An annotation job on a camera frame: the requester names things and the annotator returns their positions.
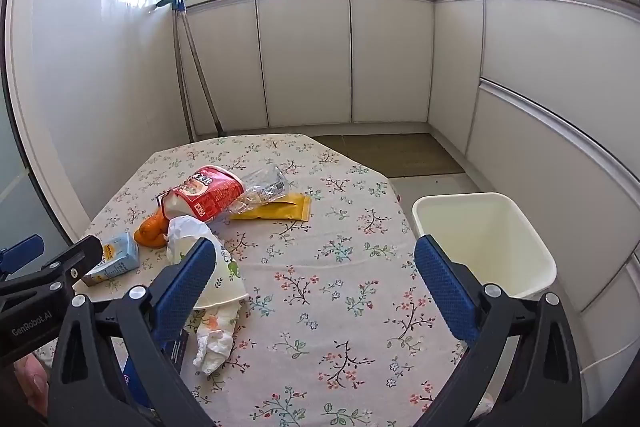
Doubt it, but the white drawer cabinet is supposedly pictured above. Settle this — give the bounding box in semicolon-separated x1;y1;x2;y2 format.
427;0;640;314

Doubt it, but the white cable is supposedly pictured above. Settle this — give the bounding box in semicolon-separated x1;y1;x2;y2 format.
581;336;632;376

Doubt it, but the white paper cup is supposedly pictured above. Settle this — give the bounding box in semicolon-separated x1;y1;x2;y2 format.
192;242;249;310

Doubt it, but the crumpled printed tissue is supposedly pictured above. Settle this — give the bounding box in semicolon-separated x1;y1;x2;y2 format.
192;304;248;375

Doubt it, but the orange peel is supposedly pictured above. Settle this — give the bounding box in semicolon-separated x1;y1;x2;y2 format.
135;207;168;249

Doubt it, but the yellow packet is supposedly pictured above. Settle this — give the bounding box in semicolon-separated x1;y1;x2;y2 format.
229;193;312;223

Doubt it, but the small blue drink carton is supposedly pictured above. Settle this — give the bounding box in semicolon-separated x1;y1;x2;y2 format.
81;232;140;288

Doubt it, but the frosted glass door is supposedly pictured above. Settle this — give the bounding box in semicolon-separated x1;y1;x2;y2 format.
0;97;68;268

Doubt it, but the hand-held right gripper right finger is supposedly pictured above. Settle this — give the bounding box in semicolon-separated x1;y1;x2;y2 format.
414;234;583;427

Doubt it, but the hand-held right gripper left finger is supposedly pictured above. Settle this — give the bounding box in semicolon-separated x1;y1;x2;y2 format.
50;237;216;427

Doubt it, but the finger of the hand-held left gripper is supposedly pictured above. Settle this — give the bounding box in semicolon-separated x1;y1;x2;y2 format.
0;234;103;308
0;234;45;280

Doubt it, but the brown floor mat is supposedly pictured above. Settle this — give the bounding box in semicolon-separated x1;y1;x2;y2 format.
312;133;466;178

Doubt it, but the person's left hand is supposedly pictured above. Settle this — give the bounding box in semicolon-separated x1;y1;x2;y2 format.
15;352;51;418

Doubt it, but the red instant noodle cup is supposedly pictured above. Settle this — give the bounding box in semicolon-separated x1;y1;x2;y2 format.
159;165;246;223

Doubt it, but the cream plastic bin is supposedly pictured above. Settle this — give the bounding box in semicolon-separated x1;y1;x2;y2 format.
411;192;558;303

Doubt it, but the white sink cabinet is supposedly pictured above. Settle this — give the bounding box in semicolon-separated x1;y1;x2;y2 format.
182;0;436;142

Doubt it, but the floral tablecloth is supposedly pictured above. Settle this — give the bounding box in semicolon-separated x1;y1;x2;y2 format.
37;133;468;427

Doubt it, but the clear plastic bottle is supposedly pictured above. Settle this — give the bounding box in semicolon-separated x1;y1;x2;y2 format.
227;163;291;215

